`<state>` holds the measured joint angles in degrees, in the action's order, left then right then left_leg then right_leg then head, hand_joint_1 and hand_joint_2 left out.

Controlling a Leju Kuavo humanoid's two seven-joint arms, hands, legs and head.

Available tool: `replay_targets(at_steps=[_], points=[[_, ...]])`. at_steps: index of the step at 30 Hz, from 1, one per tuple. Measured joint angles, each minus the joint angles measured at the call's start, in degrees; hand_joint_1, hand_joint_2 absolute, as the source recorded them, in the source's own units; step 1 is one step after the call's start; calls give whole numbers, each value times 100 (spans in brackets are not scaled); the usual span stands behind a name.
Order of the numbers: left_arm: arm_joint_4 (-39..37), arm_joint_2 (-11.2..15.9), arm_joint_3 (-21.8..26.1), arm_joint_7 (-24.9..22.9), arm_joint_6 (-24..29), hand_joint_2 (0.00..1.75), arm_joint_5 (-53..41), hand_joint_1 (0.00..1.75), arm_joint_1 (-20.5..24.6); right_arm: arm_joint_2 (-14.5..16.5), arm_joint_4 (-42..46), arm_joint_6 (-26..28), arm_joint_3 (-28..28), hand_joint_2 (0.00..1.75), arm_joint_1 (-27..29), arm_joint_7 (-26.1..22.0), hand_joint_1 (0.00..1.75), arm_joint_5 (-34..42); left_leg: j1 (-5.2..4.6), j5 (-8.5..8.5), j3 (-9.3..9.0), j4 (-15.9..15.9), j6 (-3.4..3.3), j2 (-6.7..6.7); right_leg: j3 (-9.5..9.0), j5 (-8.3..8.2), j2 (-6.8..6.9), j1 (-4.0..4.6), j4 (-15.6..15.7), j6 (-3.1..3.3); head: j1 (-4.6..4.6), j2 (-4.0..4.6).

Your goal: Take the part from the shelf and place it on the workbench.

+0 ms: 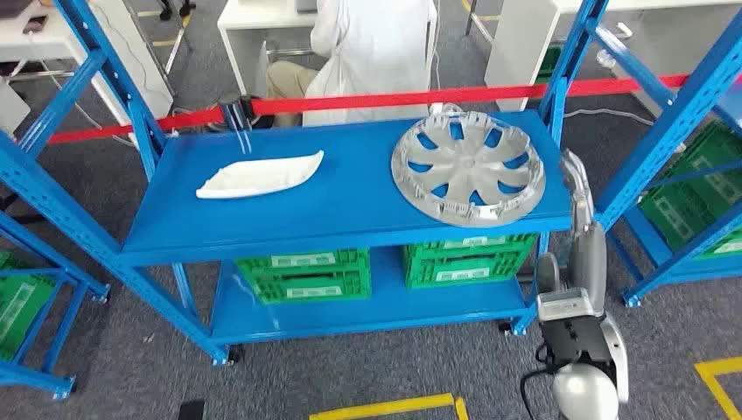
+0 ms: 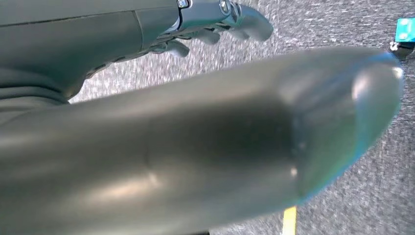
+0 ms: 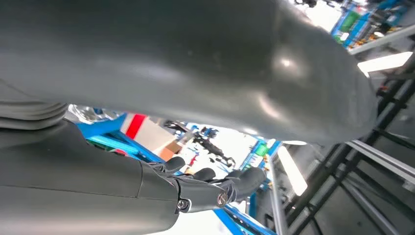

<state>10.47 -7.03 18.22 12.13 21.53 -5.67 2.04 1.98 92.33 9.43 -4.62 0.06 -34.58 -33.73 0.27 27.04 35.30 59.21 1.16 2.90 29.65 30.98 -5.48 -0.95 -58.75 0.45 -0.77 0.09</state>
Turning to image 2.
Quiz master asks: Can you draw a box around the blue wheeled shelf rack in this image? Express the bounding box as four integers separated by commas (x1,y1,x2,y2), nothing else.
390,18,415,61

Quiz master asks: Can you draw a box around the yellow floor tape square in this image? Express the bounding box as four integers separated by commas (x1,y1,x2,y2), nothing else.
282,207,297,235

